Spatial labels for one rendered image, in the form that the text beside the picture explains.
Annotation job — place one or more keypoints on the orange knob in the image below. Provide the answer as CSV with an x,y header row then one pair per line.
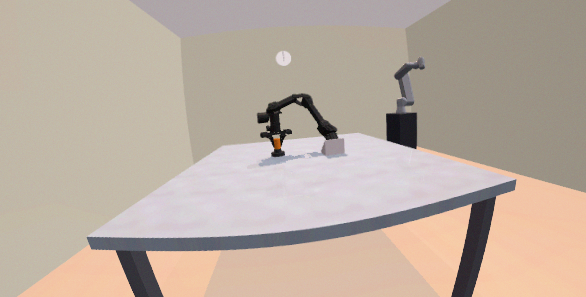
x,y
277,143

